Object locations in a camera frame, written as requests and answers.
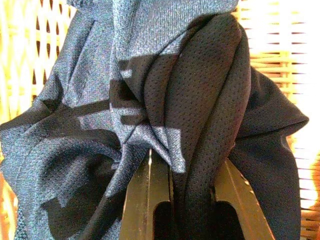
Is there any blue garment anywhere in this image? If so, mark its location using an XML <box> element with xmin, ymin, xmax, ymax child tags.
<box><xmin>0</xmin><ymin>0</ymin><xmax>311</xmax><ymax>240</ymax></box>

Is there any pale woven laundry basket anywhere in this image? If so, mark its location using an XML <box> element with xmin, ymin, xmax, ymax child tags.
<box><xmin>0</xmin><ymin>0</ymin><xmax>320</xmax><ymax>240</ymax></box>

